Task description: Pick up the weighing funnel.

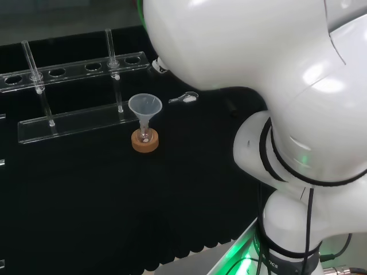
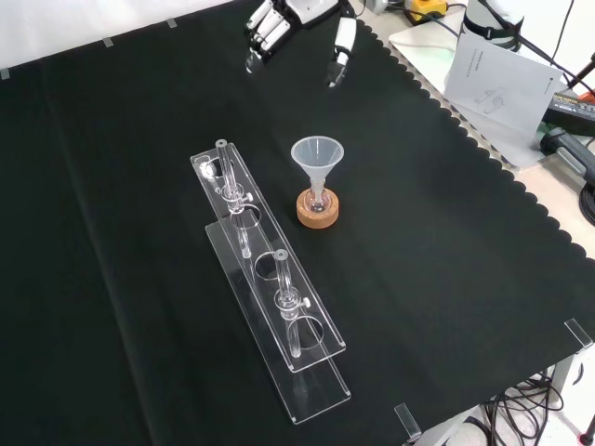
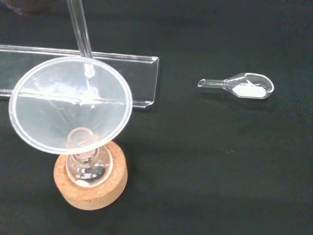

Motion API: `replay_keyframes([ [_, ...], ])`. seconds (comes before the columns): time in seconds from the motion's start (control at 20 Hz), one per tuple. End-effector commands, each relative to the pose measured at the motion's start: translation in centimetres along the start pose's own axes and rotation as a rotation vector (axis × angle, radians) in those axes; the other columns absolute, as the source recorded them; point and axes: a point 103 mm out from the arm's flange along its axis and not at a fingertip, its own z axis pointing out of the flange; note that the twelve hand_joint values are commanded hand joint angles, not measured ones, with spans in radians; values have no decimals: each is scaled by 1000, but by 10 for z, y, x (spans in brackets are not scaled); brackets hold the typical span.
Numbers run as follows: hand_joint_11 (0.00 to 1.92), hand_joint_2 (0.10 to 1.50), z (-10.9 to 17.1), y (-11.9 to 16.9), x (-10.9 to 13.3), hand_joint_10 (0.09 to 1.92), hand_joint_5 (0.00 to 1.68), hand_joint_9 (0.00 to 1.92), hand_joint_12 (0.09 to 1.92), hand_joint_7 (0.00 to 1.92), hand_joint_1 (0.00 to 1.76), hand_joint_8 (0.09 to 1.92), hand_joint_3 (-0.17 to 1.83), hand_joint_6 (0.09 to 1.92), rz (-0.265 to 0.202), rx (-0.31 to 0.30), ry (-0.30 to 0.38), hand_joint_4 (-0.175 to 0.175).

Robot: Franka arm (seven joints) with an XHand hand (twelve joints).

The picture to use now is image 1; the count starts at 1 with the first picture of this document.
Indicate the pale base board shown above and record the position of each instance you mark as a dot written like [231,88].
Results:
[229,259]

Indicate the clear acrylic funnel stand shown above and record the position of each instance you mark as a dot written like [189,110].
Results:
[71,121]

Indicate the black bench cloth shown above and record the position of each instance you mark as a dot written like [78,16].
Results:
[86,200]

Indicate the small round-bottom glass flask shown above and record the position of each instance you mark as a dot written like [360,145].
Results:
[143,137]

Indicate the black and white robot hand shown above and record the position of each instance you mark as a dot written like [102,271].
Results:
[159,66]

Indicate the translucent plastic funnel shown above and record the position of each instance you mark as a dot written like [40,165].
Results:
[144,106]

